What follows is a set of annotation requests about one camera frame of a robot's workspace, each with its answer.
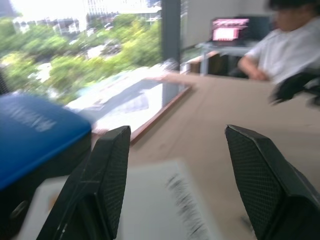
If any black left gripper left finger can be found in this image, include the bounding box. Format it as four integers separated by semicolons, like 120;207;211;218
36;125;132;240

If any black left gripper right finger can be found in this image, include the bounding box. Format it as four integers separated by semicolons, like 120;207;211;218
224;124;320;240

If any person in white shirt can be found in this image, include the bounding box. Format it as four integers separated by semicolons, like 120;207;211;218
236;0;320;86

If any cartoon picture board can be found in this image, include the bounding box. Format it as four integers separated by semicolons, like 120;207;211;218
19;158;222;240

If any grey desk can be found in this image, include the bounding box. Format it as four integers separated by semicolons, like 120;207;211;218
194;41;260;76

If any blue and black case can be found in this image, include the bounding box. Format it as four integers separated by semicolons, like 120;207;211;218
0;92;93;240

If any screen with pink picture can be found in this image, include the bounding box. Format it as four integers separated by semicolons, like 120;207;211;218
210;16;251;43

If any wood-framed dark panel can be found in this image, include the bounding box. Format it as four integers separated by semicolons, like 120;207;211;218
66;74;197;146

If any dark window pillar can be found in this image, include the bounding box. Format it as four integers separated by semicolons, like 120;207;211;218
161;0;182;74

